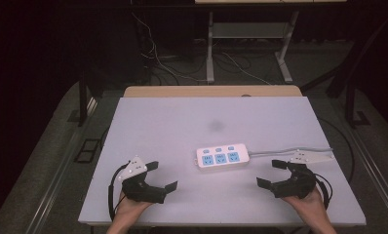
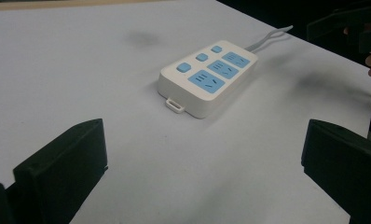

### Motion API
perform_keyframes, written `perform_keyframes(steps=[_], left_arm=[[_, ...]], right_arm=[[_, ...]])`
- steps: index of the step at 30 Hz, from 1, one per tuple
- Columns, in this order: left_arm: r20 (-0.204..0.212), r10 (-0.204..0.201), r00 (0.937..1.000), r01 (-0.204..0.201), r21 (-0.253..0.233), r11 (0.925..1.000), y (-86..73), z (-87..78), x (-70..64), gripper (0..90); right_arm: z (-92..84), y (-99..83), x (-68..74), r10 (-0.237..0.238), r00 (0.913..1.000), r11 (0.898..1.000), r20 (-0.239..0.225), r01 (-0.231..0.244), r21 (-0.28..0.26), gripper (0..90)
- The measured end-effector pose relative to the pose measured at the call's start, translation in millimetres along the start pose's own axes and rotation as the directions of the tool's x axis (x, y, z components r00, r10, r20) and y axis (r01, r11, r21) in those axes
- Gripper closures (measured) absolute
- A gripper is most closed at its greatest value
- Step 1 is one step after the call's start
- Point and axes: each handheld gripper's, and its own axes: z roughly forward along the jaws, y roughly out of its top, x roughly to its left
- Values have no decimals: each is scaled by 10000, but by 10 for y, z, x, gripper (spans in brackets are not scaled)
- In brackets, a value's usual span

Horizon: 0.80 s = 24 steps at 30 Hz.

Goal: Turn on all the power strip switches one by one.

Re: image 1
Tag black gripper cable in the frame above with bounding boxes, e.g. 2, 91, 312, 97
313, 173, 333, 211
107, 160, 132, 222

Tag grey power strip cable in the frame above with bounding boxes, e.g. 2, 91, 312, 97
248, 147, 334, 157

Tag person's left hand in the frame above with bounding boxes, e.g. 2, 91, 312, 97
115, 191, 154, 223

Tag white metal desk frame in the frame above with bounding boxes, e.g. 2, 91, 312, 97
205, 9, 301, 86

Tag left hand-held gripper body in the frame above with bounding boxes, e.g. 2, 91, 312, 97
118, 155, 168, 205

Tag black metal stand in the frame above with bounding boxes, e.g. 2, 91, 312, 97
300, 13, 388, 129
77, 72, 90, 128

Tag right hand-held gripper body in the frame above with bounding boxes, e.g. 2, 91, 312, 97
270, 149, 335, 200

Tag aluminium floor rail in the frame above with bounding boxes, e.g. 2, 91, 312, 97
24, 97, 99, 234
346, 125, 388, 225

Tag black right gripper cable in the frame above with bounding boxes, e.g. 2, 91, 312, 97
313, 173, 333, 211

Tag white cable on floor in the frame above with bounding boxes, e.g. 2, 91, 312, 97
131, 12, 210, 84

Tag person's right hand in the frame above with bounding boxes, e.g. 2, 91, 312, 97
281, 187, 329, 222

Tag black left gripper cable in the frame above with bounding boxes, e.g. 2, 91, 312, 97
107, 160, 132, 222

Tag black cable on floor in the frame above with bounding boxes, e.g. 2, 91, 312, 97
317, 116, 356, 183

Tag black floor frame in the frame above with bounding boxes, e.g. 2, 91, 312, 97
74, 138, 102, 164

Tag white power strip blue sockets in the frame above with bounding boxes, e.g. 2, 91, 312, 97
195, 143, 251, 172

